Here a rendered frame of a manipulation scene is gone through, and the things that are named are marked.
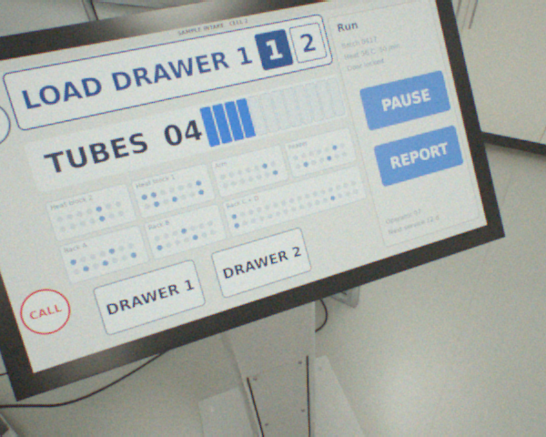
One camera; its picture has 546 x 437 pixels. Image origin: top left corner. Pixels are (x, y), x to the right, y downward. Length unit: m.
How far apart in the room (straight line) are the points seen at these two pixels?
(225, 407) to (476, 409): 0.78
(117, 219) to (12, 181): 0.09
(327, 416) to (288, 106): 1.08
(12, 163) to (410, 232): 0.39
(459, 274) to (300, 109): 1.43
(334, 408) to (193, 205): 1.06
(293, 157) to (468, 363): 1.24
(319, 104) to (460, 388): 1.22
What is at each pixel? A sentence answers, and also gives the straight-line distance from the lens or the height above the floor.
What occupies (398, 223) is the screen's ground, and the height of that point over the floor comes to 1.00.
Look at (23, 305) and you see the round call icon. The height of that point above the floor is 1.02.
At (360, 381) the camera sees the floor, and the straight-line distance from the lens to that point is 1.42.
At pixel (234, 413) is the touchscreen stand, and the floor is 0.04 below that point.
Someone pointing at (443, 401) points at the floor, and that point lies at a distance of 1.45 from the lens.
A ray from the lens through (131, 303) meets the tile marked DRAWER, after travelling 0.39.
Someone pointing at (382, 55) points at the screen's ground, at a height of 1.13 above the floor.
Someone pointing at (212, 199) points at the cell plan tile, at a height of 1.06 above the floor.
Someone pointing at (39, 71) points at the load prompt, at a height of 1.17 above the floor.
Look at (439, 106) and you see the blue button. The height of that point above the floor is 1.08.
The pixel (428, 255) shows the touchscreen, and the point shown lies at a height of 0.97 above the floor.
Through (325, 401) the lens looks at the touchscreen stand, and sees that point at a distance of 1.35.
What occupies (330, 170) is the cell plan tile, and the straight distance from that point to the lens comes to 0.40.
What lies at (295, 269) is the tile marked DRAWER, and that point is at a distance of 0.39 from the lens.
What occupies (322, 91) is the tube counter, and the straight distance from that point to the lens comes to 0.41.
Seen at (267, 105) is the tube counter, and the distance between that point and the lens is 0.39.
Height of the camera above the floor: 1.29
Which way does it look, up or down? 43 degrees down
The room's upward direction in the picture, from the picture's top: 6 degrees counter-clockwise
